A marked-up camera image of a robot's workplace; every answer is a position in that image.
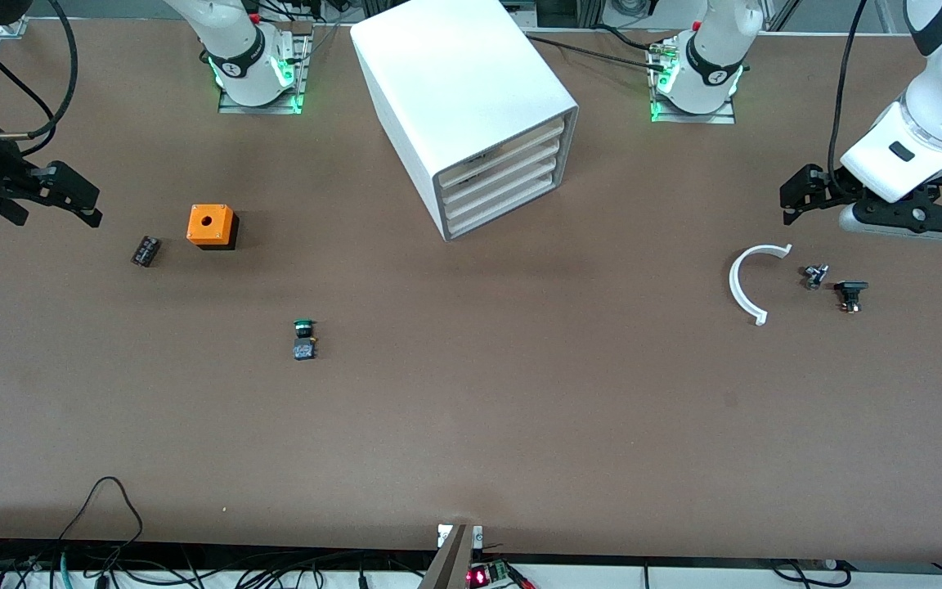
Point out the silver table corner bracket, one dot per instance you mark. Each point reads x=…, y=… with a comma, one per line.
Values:
x=13, y=29

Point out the circuit board with red light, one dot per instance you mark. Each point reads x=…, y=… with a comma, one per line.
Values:
x=479, y=577

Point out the small grey metal part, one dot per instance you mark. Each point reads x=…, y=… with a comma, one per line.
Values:
x=814, y=276

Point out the white curved plastic clip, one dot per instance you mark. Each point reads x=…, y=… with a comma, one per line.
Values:
x=733, y=282

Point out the green push button switch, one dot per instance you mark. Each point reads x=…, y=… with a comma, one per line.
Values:
x=305, y=349

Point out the dark cylindrical capacitor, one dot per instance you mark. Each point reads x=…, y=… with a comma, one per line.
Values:
x=145, y=251

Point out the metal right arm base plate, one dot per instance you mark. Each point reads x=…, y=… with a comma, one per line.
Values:
x=234, y=106

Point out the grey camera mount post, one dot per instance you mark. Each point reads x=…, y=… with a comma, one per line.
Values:
x=450, y=564

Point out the small black switch part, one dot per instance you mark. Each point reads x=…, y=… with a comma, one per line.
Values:
x=851, y=288

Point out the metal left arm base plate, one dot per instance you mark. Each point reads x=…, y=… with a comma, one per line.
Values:
x=716, y=117

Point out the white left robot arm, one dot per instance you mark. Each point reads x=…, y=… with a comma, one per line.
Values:
x=712, y=57

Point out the orange button enclosure box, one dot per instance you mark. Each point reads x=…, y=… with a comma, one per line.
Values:
x=209, y=221

